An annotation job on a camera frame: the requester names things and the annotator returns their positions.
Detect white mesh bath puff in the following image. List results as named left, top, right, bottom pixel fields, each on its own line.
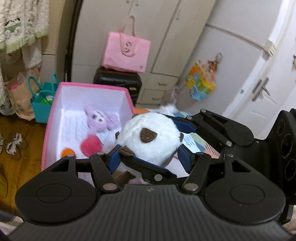
left=157, top=103, right=179, bottom=116

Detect white round panda plush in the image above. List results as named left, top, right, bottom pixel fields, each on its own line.
left=114, top=111, right=185, bottom=183

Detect pink fluffy plush toy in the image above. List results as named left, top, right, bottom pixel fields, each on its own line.
left=80, top=105, right=120, bottom=157

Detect orange ball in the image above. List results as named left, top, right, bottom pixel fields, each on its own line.
left=61, top=148, right=76, bottom=158

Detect colourful hanging paper bag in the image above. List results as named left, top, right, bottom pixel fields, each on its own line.
left=185, top=52, right=223, bottom=101

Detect pink storage box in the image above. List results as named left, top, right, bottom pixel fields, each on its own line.
left=41, top=81, right=136, bottom=186

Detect white door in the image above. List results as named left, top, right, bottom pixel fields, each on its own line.
left=223, top=1, right=295, bottom=139

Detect black suitcase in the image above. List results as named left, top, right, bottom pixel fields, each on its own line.
left=93, top=67, right=142, bottom=105

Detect patterned slippers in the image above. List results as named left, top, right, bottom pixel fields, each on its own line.
left=1, top=133, right=28, bottom=160

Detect teal bag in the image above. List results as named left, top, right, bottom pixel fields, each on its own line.
left=27, top=73, right=59, bottom=123

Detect pink tote bag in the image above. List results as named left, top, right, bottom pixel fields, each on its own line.
left=101, top=15, right=151, bottom=73

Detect beige wooden wardrobe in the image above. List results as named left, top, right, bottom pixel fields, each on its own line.
left=41, top=0, right=218, bottom=107

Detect brown paper bag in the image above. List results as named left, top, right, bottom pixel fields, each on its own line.
left=6, top=68, right=41, bottom=121

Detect cream knit cardigan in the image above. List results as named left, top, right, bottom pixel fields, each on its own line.
left=1, top=1, right=49, bottom=69

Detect silver door handle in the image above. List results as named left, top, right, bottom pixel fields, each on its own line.
left=251, top=77, right=270, bottom=102

